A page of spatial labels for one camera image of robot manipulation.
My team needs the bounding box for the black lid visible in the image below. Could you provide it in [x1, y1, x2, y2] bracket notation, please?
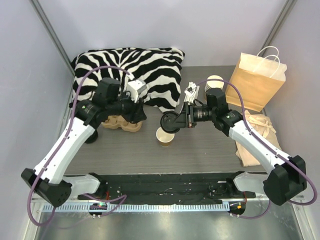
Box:
[85, 131, 99, 144]
[160, 111, 180, 134]

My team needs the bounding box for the single paper cup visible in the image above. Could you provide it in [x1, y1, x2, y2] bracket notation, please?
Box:
[155, 127, 175, 147]

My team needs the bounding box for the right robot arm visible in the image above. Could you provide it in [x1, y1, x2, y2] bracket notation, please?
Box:
[163, 88, 307, 206]

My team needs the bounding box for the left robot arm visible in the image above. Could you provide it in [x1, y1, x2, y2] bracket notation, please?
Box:
[21, 78, 147, 208]

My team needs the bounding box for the white wrapped straw left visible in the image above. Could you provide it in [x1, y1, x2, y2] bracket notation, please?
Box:
[178, 82, 195, 116]

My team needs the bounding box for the white wrapped straw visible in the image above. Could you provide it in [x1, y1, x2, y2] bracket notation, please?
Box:
[192, 85, 200, 102]
[178, 82, 195, 116]
[180, 82, 199, 114]

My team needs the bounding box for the white wrapped straw middle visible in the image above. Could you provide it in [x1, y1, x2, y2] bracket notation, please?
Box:
[180, 82, 199, 114]

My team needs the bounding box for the cardboard cup carrier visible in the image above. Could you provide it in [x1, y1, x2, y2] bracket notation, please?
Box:
[101, 115, 143, 133]

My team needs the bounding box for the white wrapped straw right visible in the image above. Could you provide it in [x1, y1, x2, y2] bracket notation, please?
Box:
[192, 85, 200, 102]

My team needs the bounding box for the stack of paper cups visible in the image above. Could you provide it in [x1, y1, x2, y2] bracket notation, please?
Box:
[204, 75, 225, 92]

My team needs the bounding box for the zebra print pillow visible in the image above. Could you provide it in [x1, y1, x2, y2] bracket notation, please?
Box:
[71, 47, 185, 113]

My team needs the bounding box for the beige cloth bag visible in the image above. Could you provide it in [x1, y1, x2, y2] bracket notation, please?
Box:
[235, 110, 281, 167]

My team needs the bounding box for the brown paper bag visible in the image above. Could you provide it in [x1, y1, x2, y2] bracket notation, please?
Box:
[229, 46, 287, 112]

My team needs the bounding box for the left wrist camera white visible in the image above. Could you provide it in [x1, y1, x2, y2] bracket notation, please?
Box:
[126, 79, 147, 103]

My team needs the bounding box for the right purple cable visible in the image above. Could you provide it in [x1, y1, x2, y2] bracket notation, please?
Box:
[192, 79, 318, 220]

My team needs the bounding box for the purple cable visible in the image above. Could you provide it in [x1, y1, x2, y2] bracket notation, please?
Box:
[26, 65, 131, 227]
[192, 79, 318, 220]

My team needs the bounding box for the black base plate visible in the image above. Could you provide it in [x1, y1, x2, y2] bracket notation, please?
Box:
[92, 172, 256, 205]

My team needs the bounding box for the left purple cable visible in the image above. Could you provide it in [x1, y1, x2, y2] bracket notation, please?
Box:
[26, 65, 131, 227]

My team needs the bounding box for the aluminium rail frame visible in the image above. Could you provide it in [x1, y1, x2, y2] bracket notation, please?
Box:
[24, 193, 315, 240]

